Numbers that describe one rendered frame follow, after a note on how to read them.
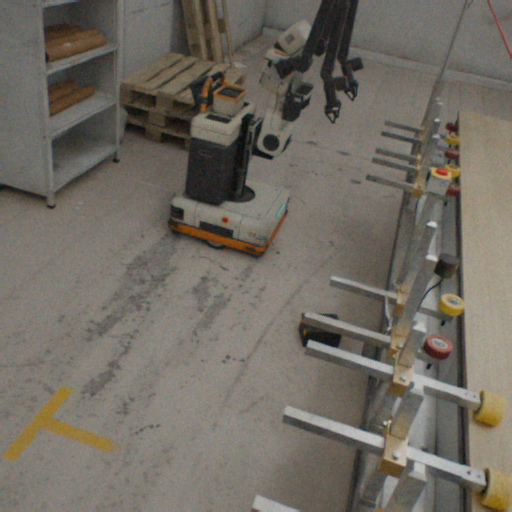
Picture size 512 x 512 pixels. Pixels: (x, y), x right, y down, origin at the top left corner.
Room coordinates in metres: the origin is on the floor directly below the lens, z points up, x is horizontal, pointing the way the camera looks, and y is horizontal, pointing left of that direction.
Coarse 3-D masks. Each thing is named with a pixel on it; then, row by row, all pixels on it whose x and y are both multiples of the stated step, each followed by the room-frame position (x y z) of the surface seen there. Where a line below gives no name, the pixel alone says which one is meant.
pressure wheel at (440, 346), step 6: (432, 336) 1.33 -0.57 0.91; (438, 336) 1.34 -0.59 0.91; (426, 342) 1.30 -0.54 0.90; (432, 342) 1.30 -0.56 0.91; (438, 342) 1.31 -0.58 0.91; (444, 342) 1.32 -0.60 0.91; (426, 348) 1.29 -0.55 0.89; (432, 348) 1.28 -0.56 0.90; (438, 348) 1.28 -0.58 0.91; (444, 348) 1.29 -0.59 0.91; (450, 348) 1.29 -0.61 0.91; (432, 354) 1.27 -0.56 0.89; (438, 354) 1.27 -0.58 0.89; (444, 354) 1.27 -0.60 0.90; (426, 366) 1.31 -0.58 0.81
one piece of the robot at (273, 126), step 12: (264, 72) 3.12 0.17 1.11; (264, 84) 3.16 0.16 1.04; (276, 84) 3.14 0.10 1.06; (288, 84) 3.14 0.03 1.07; (276, 96) 3.15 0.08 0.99; (276, 108) 3.15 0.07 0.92; (264, 120) 3.12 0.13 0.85; (276, 120) 3.10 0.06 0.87; (264, 132) 3.12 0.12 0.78; (276, 132) 3.10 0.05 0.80; (288, 132) 3.14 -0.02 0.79; (264, 144) 3.11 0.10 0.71; (276, 144) 3.10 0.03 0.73
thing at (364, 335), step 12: (312, 324) 1.37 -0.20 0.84; (324, 324) 1.36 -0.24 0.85; (336, 324) 1.36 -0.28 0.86; (348, 324) 1.37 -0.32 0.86; (348, 336) 1.34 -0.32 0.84; (360, 336) 1.34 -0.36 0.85; (372, 336) 1.33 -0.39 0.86; (384, 336) 1.35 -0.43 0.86; (384, 348) 1.32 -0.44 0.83; (420, 348) 1.32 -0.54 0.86; (420, 360) 1.30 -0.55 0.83; (432, 360) 1.29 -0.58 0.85
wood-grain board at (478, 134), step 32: (480, 128) 3.55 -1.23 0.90; (480, 160) 2.97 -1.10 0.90; (480, 192) 2.53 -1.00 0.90; (480, 224) 2.18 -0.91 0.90; (480, 256) 1.90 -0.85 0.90; (480, 288) 1.67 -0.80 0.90; (480, 320) 1.47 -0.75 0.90; (480, 352) 1.31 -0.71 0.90; (480, 384) 1.17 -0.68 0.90; (480, 448) 0.94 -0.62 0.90
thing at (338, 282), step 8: (336, 280) 1.61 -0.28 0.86; (344, 280) 1.62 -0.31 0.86; (352, 280) 1.62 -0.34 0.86; (344, 288) 1.60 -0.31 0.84; (352, 288) 1.59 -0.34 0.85; (360, 288) 1.59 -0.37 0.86; (368, 288) 1.60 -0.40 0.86; (376, 288) 1.60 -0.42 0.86; (368, 296) 1.58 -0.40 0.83; (376, 296) 1.58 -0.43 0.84; (384, 296) 1.57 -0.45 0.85; (392, 296) 1.57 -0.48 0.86; (392, 304) 1.57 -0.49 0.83; (424, 304) 1.56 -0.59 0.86; (432, 304) 1.57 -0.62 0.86; (424, 312) 1.55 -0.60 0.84; (432, 312) 1.54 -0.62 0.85; (440, 312) 1.54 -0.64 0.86; (448, 320) 1.53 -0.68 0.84
